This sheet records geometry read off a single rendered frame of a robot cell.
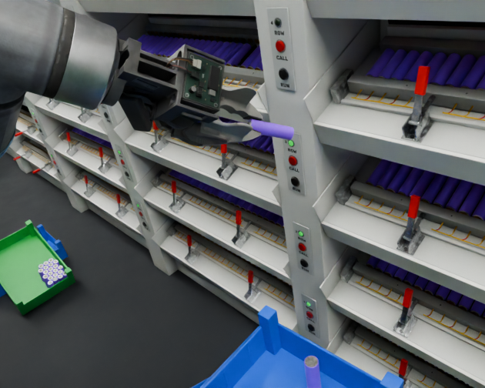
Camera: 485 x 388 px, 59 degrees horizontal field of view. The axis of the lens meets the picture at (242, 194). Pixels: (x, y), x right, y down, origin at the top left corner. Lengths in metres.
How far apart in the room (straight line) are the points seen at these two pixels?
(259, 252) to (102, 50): 0.70
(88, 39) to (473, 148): 0.46
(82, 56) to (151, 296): 1.16
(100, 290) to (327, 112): 1.15
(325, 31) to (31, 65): 0.42
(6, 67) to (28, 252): 1.43
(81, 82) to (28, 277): 1.37
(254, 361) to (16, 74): 0.47
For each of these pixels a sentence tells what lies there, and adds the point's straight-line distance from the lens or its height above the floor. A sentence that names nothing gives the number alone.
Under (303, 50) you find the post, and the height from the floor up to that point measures 0.84.
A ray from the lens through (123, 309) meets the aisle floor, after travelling 1.53.
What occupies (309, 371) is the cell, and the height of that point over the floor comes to 0.54.
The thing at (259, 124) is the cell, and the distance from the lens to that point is 0.59.
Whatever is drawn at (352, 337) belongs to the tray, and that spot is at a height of 0.17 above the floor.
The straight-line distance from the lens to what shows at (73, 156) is 1.83.
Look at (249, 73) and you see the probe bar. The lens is 0.83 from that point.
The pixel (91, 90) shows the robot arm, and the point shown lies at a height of 0.90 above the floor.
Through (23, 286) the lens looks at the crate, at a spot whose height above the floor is 0.04.
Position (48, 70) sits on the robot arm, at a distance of 0.46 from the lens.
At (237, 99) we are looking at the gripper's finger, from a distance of 0.57.
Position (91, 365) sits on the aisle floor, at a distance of 1.42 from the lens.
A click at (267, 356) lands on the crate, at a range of 0.67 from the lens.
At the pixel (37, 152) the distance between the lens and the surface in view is 2.48.
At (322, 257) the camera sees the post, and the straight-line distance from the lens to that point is 0.85.
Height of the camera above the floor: 1.02
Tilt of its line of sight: 32 degrees down
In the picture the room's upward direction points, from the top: 11 degrees counter-clockwise
